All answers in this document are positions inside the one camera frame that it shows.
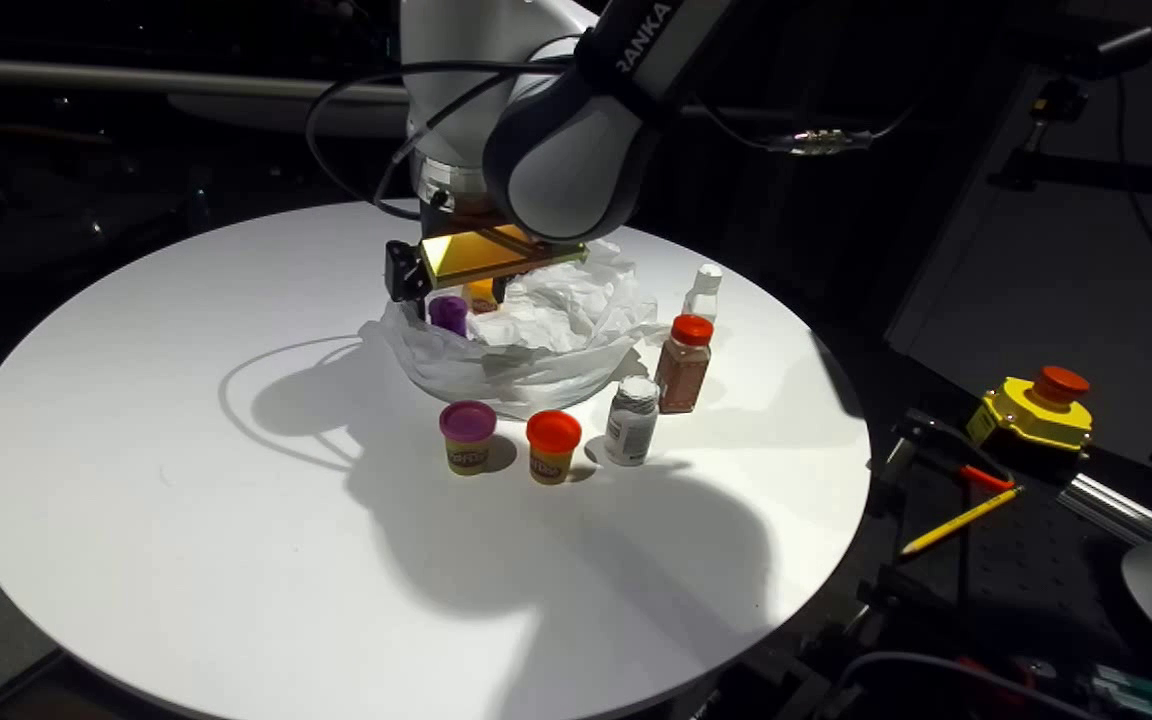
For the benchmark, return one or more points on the white plastic bag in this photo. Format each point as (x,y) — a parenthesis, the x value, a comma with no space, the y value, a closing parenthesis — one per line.
(558,336)

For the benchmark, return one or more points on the orange-red lid play-doh can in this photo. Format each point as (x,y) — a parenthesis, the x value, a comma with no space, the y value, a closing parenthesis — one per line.
(552,442)

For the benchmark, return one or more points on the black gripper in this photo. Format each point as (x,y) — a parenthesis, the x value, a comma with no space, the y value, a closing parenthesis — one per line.
(406,277)

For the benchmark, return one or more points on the yellow emergency stop button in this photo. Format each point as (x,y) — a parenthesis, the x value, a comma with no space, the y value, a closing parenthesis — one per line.
(1042,411)

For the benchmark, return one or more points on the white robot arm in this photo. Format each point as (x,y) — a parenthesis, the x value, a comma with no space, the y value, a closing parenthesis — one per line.
(541,112)

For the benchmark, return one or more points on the white square plastic bottle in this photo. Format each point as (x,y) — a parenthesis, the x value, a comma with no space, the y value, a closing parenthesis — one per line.
(707,291)

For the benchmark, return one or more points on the small grey lid pill bottle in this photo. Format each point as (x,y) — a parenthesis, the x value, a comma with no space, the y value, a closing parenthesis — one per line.
(633,423)

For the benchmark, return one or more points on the red lid spice jar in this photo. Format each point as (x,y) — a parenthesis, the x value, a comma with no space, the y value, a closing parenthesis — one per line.
(684,362)

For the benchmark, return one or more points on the purple lid play-doh can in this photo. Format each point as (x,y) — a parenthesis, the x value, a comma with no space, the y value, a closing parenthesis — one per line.
(465,431)
(449,314)

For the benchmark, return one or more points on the yellow pencil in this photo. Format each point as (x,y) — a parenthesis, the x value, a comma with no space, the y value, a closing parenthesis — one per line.
(960,520)

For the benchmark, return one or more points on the metal window railing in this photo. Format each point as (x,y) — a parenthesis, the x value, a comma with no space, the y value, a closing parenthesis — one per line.
(104,76)

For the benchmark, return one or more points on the yellow-orange lid play-doh can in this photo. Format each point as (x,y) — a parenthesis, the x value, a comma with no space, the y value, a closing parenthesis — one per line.
(482,293)

